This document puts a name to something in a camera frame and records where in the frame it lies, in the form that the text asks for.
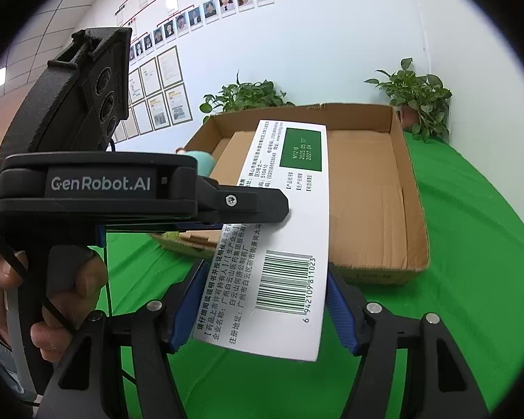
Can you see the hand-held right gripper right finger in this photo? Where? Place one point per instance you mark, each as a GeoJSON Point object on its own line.
{"type": "Point", "coordinates": [343, 310]}

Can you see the large cardboard box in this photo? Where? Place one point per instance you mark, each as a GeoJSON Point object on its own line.
{"type": "Point", "coordinates": [375, 209]}

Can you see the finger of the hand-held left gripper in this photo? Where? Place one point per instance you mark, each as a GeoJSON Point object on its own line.
{"type": "Point", "coordinates": [253, 205]}

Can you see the teal round object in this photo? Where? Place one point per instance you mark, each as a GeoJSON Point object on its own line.
{"type": "Point", "coordinates": [203, 161]}

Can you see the person's left hand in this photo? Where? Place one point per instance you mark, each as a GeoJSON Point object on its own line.
{"type": "Point", "coordinates": [0, 266]}

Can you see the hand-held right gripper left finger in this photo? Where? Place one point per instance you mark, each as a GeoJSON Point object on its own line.
{"type": "Point", "coordinates": [185, 310]}

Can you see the green potted plant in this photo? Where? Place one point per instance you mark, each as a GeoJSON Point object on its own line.
{"type": "Point", "coordinates": [415, 91]}
{"type": "Point", "coordinates": [244, 96]}

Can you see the wall photo chart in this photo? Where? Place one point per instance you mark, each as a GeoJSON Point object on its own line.
{"type": "Point", "coordinates": [201, 13]}

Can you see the white printed medicine box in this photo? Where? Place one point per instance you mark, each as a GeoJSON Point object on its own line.
{"type": "Point", "coordinates": [288, 235]}

